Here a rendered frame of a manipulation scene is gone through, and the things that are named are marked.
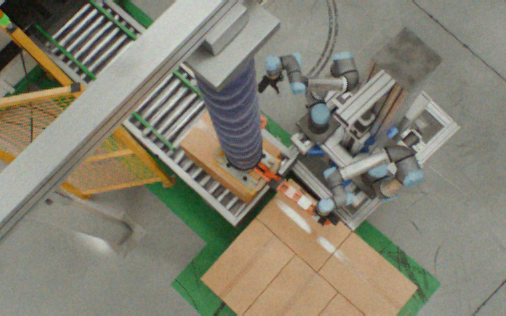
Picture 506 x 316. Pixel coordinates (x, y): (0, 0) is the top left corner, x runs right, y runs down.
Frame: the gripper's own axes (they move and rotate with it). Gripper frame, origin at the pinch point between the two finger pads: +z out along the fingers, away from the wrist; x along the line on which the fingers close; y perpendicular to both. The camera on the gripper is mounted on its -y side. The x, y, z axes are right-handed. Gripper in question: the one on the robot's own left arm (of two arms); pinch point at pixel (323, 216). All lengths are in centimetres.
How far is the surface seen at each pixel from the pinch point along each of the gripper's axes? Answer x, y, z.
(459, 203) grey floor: -101, -80, 123
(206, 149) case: 8, 91, 30
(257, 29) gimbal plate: -6, 49, -163
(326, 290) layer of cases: 29, -32, 70
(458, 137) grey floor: -149, -47, 123
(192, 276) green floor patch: 86, 56, 125
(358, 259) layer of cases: -3, -37, 70
